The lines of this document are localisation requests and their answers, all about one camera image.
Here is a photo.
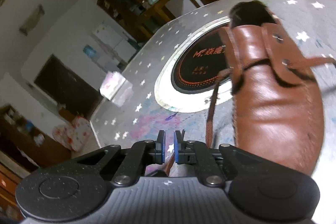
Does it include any dotted play tent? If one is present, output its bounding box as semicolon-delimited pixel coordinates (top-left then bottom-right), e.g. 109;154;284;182
52;116;93;152

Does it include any brown leather shoe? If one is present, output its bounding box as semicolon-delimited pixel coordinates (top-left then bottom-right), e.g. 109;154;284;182
220;1;324;175

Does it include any pink white paper pack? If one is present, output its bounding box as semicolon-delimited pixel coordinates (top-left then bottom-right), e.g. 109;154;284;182
99;71;126;100

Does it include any white refrigerator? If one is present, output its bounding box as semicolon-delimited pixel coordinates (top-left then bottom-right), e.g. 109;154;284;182
92;23;136;64

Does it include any brown shoelace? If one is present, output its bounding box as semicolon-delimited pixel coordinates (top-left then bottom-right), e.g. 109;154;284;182
162;54;336;177

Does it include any water dispenser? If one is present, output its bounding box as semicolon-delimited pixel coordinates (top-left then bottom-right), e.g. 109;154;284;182
83;45;120;73

